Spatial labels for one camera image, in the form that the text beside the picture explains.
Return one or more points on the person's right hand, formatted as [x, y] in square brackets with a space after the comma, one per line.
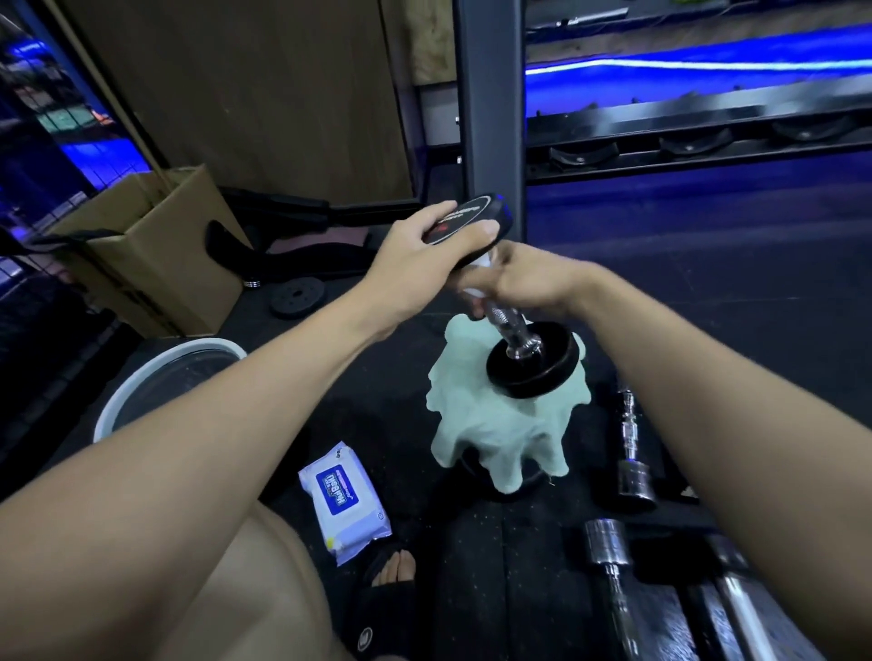
[538, 282]

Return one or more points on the person's left hand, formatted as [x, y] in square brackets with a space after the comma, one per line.
[409, 272]

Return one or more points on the white wet wipe sheet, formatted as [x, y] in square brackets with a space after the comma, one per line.
[484, 260]

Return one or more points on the small chrome dumbbell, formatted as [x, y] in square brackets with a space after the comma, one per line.
[637, 480]

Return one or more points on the white blue wet wipes pack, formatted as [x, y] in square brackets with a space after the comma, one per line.
[361, 524]

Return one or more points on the large chrome dumbbell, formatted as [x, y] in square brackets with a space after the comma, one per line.
[605, 541]

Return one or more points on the person's right forearm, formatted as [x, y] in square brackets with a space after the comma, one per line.
[749, 442]

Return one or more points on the person's left forearm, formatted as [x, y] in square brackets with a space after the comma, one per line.
[170, 477]

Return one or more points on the person's left leg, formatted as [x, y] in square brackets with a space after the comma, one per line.
[259, 599]

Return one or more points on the black padded bench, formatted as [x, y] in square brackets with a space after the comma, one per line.
[300, 262]

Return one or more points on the small black weight plate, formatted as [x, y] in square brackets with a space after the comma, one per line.
[296, 297]

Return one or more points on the light green cloth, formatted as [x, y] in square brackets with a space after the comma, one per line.
[484, 422]

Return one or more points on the dark metal rack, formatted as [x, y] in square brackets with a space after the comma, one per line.
[647, 122]

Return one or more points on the brown cardboard box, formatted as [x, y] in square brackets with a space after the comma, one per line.
[184, 272]

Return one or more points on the glowing white light strip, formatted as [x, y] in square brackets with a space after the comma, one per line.
[681, 65]

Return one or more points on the steel barbell bar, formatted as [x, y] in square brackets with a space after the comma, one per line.
[593, 17]

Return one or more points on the white rimmed basin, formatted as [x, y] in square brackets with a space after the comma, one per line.
[157, 381]

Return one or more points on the thin wooden stick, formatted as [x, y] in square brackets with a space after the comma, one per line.
[109, 95]

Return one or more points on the black left sandal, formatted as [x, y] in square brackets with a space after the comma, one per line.
[381, 626]

